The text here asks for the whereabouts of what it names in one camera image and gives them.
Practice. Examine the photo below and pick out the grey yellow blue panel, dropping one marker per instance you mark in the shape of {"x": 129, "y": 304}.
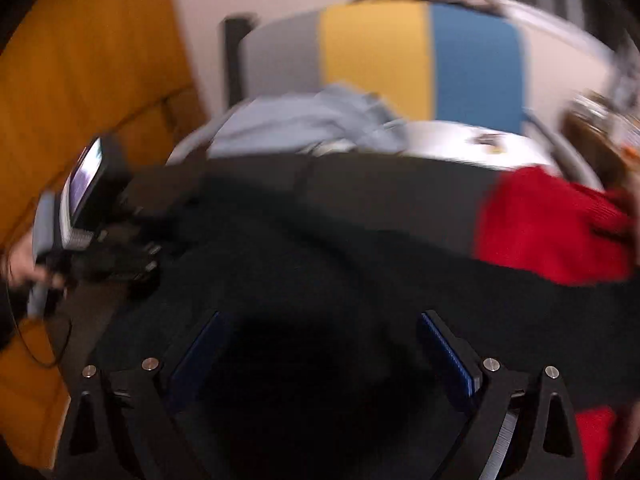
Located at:
{"x": 400, "y": 55}

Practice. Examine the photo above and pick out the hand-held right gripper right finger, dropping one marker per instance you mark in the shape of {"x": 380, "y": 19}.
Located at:
{"x": 447, "y": 360}

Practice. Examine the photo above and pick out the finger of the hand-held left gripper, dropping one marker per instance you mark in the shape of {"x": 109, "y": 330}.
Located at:
{"x": 135, "y": 257}

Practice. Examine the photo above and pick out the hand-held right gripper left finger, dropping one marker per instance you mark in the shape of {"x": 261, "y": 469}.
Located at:
{"x": 197, "y": 355}

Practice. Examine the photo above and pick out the light blue garment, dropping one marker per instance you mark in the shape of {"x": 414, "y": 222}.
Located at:
{"x": 305, "y": 120}

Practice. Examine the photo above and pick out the red garment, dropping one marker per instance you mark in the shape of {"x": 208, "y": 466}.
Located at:
{"x": 550, "y": 225}

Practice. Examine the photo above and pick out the person's left hand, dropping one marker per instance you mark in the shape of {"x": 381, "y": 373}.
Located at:
{"x": 22, "y": 265}

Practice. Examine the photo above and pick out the black garment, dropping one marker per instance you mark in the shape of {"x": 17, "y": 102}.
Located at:
{"x": 310, "y": 320}

